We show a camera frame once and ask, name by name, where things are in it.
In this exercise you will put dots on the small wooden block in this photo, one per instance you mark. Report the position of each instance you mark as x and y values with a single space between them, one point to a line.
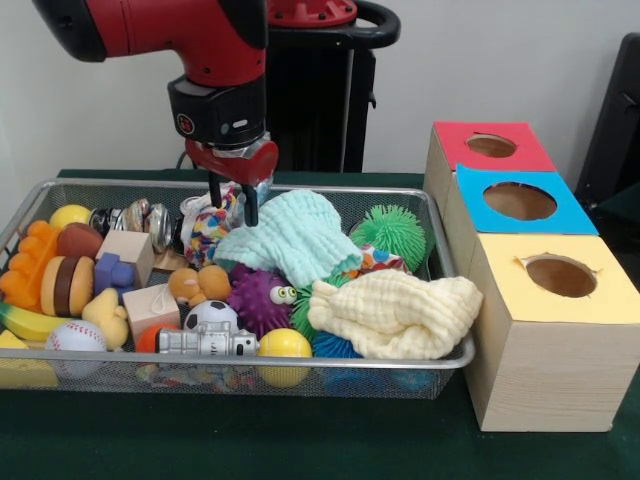
150 310

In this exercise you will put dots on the brown toy football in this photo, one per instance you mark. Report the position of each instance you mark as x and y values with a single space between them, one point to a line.
80 242

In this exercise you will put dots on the white baseball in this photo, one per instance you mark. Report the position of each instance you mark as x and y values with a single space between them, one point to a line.
77 337

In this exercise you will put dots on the tan wooden cube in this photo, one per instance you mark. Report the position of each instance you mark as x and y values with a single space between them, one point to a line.
128 248

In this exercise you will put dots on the small green spiky toy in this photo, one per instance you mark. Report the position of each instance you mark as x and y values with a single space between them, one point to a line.
300 310

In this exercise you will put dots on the yellow duck toy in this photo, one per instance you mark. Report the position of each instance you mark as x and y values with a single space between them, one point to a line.
105 315

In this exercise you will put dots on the clear bottle with blue label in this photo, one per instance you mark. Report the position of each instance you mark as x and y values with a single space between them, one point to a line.
233 200

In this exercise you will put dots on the blue spiky ball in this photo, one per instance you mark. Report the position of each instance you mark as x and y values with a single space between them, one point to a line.
335 345

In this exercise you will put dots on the pale yellow cloth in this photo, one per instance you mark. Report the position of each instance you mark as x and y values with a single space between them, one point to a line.
400 315

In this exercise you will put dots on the white multicoloured printed packet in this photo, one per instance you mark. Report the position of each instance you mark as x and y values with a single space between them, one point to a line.
205 235

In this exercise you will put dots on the black chair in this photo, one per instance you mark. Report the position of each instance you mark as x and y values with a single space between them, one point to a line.
615 130

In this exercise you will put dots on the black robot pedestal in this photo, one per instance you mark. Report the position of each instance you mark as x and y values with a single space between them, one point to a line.
330 110

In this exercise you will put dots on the orange plush toy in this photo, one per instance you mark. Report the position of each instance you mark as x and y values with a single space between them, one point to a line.
200 284

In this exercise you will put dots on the small soccer ball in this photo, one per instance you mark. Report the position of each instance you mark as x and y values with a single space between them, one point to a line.
212 314

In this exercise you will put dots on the purple block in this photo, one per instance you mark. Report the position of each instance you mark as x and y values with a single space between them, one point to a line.
115 272

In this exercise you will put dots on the purple fuzzy toy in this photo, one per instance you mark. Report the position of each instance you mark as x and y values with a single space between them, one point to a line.
260 300

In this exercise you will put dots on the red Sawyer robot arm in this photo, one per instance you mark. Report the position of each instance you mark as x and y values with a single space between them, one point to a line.
170 50

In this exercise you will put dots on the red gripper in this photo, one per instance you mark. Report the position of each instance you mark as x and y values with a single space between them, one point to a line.
235 165

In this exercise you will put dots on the multicoloured toy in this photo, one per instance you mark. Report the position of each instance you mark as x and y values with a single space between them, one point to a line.
378 262

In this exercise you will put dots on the wooden box with three holes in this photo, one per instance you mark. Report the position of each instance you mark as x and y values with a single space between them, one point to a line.
550 370

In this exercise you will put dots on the clear mesh bin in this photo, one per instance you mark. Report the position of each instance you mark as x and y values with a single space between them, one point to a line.
440 230

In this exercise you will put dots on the small yellow ball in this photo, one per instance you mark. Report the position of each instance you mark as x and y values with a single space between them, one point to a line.
70 216

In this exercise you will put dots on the yellow block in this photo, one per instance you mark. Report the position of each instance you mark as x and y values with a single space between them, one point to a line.
20 372

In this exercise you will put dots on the green fuzzy toy with eyes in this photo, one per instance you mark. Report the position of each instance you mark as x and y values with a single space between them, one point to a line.
392 235

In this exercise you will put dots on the toy hamburger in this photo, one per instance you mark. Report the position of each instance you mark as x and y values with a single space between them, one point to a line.
68 286

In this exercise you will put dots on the orange spiky toy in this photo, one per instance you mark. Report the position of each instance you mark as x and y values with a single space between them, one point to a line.
22 270

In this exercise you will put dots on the crushed silver can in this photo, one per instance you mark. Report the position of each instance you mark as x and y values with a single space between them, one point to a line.
125 216

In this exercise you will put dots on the small red ball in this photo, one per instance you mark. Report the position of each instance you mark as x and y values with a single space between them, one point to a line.
148 340

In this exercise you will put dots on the silver robot toy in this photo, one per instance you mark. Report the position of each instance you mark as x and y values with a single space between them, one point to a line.
207 342

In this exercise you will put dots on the yellow toy banana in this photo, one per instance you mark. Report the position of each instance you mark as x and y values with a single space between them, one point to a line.
25 322

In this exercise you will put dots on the mint green cloth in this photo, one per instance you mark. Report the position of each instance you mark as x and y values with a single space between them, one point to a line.
300 240

